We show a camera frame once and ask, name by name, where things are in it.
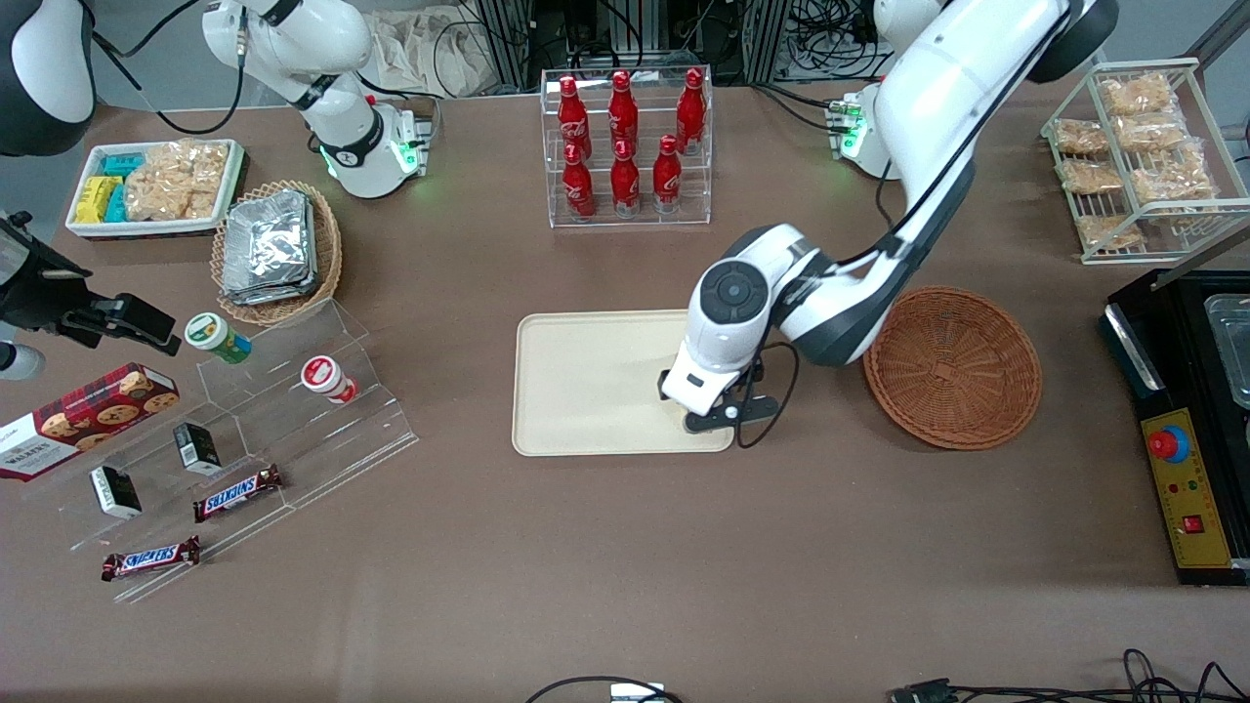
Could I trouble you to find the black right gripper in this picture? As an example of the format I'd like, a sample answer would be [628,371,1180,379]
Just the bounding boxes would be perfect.
[0,215,184,355]

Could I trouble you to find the white rectangular snack tray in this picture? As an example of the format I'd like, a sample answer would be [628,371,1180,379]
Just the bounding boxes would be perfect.
[64,138,247,240]

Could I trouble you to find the beige plastic tray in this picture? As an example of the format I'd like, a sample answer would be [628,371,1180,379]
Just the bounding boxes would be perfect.
[512,309,736,458]

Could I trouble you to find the oval wicker basket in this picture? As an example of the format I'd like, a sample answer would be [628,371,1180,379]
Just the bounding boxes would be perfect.
[210,179,345,327]

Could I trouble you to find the round brown wicker basket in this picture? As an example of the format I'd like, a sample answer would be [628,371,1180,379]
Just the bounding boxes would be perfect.
[862,285,1044,452]

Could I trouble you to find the green lidded cup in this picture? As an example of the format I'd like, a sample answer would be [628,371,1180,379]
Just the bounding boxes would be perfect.
[184,311,254,366]

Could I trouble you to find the red tartan cookie box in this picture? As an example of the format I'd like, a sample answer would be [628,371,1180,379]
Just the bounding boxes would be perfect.
[0,361,182,482]

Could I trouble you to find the yellow snack packet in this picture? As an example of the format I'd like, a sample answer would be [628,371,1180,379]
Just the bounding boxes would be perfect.
[74,175,124,225]

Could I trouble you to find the small black box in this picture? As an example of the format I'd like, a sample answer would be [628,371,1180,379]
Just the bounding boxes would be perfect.
[89,464,144,520]
[173,421,224,477]

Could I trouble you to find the clear bag of crackers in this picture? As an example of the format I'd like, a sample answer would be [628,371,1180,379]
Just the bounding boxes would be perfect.
[121,139,231,223]

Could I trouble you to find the silver foil pouch stack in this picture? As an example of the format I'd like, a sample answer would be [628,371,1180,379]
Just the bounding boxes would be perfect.
[220,189,320,307]

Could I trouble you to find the red lidded cup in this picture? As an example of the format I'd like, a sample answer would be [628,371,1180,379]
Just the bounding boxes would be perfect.
[300,354,358,405]

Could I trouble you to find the clear acrylic stepped stand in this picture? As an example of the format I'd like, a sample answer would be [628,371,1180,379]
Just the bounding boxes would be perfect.
[20,297,422,605]

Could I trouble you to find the brown Snickers bar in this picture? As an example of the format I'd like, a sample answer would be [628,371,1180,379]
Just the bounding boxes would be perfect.
[191,464,285,524]
[100,534,203,584]

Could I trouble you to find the clear acrylic bottle rack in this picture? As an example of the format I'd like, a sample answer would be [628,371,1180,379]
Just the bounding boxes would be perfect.
[540,65,715,230]

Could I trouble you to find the red cola bottle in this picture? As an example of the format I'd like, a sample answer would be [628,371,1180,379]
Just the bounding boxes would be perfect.
[651,134,684,215]
[557,74,593,163]
[607,69,640,157]
[676,66,708,156]
[610,139,643,219]
[562,143,597,221]

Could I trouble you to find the beige cloth bag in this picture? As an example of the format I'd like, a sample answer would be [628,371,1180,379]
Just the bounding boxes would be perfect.
[365,8,491,100]

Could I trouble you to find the clear fried snack bag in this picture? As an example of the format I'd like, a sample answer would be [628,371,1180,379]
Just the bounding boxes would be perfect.
[1073,214,1146,251]
[1052,118,1110,158]
[1112,113,1188,153]
[1059,157,1125,195]
[1130,146,1218,205]
[1098,72,1179,119]

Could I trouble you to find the red emergency stop button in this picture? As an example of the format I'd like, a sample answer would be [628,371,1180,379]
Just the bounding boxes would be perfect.
[1147,425,1191,465]

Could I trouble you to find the black appliance box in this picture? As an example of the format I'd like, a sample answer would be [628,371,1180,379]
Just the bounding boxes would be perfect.
[1099,268,1250,588]

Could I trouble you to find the yellow control panel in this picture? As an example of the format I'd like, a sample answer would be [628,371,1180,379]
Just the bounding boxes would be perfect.
[1140,407,1234,571]

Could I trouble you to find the grey metal bar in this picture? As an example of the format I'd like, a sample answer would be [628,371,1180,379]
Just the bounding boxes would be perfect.
[1154,219,1250,292]

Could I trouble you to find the metal pan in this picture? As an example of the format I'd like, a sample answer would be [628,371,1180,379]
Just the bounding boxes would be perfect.
[1202,292,1250,412]

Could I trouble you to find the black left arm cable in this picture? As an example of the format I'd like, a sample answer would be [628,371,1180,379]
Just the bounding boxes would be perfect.
[736,0,1087,451]

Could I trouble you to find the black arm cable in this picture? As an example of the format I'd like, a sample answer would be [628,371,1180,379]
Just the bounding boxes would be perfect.
[90,0,248,138]
[736,0,1087,451]

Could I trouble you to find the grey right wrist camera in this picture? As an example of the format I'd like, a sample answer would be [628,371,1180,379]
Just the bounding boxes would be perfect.
[0,342,47,383]

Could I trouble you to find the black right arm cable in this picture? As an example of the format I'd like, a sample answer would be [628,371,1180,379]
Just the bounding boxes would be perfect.
[90,0,248,138]

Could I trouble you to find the black cable with white plug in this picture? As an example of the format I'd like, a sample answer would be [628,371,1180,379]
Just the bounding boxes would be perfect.
[523,675,686,703]

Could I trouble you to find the aluminium frame post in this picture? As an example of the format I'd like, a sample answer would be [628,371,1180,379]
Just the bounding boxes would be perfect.
[740,0,794,85]
[477,0,535,91]

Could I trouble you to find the tangled black cables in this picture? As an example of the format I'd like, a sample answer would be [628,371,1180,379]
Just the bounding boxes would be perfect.
[781,0,892,81]

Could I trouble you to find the white wire rack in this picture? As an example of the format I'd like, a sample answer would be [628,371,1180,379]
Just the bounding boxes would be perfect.
[1040,57,1250,267]

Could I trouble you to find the black cable bundle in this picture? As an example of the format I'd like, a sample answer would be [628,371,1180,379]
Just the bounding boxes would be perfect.
[888,648,1250,703]

